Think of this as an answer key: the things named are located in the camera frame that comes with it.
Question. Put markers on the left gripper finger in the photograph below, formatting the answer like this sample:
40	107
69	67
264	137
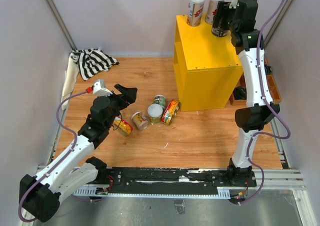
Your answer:
130	95
121	88

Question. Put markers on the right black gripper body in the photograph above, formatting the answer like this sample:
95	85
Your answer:
223	10

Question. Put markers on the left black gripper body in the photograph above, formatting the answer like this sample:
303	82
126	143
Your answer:
115	101

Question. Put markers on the tall white lid can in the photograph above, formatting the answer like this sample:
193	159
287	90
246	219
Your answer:
211	11
195	11

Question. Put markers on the dark brown can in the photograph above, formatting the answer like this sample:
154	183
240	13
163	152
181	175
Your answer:
219	27

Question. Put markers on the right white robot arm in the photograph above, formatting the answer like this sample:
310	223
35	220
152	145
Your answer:
240	18

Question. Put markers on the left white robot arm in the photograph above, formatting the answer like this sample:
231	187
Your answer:
41	195

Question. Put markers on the red yellow fish tin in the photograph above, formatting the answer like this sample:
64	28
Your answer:
122	126

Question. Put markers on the orange fruit can lying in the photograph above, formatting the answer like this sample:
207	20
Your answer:
140	120

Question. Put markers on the white lid yellow can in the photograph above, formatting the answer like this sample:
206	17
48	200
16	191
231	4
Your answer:
155	113

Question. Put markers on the green fruit can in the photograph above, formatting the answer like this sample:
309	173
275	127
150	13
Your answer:
160	100

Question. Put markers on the striped black white cloth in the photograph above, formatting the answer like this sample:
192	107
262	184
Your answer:
92	61

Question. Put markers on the cream cloth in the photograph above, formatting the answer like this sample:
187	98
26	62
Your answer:
70	79

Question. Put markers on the yellow cabinet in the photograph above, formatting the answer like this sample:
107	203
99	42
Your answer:
206	67

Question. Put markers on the dark green item tray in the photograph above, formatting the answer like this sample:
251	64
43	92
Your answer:
268	69

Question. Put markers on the black item lower tray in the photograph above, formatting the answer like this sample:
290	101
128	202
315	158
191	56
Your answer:
240	93

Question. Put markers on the wooden compartment tray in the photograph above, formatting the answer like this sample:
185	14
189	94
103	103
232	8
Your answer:
271	85

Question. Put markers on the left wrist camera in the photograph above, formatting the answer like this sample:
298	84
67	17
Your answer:
100	89

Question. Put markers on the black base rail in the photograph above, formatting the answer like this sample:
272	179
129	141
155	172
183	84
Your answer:
168	181

